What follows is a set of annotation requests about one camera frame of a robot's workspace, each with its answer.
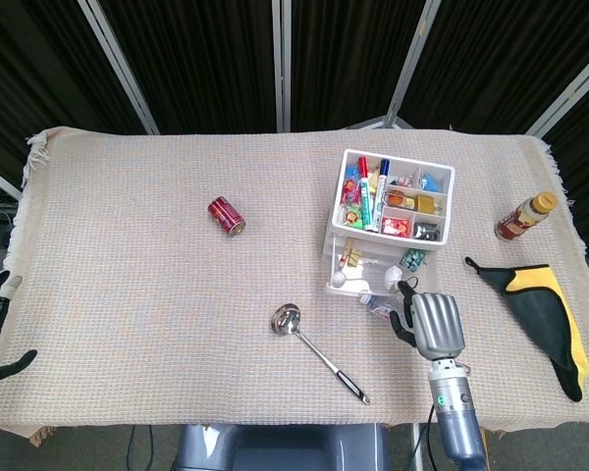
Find green small pack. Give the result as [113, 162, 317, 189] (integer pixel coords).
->
[401, 248, 429, 272]

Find steel ladle black handle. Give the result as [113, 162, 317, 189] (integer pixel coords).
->
[269, 302, 371, 406]

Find white plastic drawer organizer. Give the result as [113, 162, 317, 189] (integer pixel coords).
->
[322, 148, 456, 279]

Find white marker blue cap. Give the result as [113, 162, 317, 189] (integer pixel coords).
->
[372, 158, 393, 231]

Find tea bottle yellow cap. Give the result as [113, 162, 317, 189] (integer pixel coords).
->
[494, 191, 559, 242]

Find red drink can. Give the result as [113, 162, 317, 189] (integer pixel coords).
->
[206, 195, 247, 238]

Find green and yellow cloth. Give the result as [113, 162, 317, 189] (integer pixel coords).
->
[464, 255, 589, 403]

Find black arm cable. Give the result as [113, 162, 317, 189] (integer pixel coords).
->
[423, 404, 439, 471]

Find beige woven tablecloth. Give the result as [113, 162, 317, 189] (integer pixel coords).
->
[0, 126, 589, 448]

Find red sweet packet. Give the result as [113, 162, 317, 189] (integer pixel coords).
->
[381, 216, 413, 236]

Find yellow green sweet packet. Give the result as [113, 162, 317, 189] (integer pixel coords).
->
[343, 205, 367, 229]

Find grey screen frame post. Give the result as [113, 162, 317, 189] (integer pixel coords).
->
[272, 0, 293, 132]
[382, 0, 442, 130]
[0, 160, 22, 200]
[78, 0, 161, 134]
[523, 41, 589, 138]

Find clear plastic drawer with ball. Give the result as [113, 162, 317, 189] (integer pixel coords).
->
[323, 235, 439, 298]

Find green marker red cap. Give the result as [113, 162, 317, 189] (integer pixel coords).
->
[356, 155, 382, 232]

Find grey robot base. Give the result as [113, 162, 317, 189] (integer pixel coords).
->
[176, 424, 389, 471]

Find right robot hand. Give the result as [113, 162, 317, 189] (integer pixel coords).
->
[389, 282, 466, 362]

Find wooden clothespin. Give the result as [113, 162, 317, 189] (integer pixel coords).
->
[338, 236, 362, 269]

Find clear plastic water bottle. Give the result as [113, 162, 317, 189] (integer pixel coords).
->
[356, 292, 406, 323]

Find black small clip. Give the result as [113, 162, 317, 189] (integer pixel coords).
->
[412, 222, 444, 242]

